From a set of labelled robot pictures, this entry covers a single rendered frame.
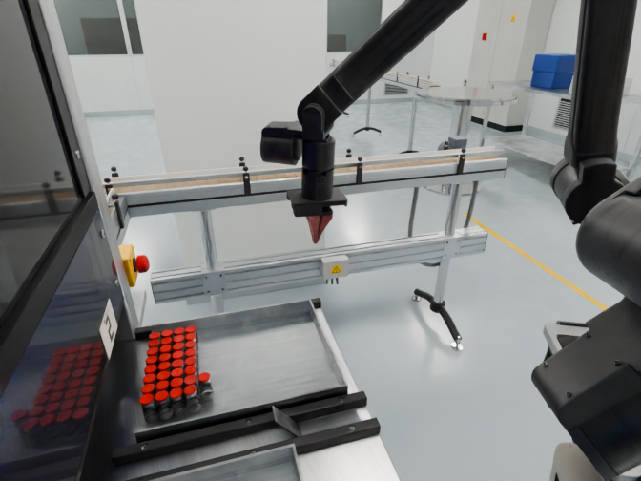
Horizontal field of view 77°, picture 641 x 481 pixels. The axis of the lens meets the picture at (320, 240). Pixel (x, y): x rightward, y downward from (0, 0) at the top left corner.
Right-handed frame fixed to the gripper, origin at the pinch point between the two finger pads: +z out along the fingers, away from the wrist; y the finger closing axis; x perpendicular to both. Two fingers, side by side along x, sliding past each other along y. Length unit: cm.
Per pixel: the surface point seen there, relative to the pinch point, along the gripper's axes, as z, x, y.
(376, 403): 109, -42, -43
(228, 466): 18.3, 30.3, 19.9
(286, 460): 20.1, 30.2, 11.6
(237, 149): 23, -142, 4
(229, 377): 21.3, 11.2, 18.6
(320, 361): 20.7, 11.7, 1.3
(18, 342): -9.8, 31.7, 37.3
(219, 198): 24, -80, 16
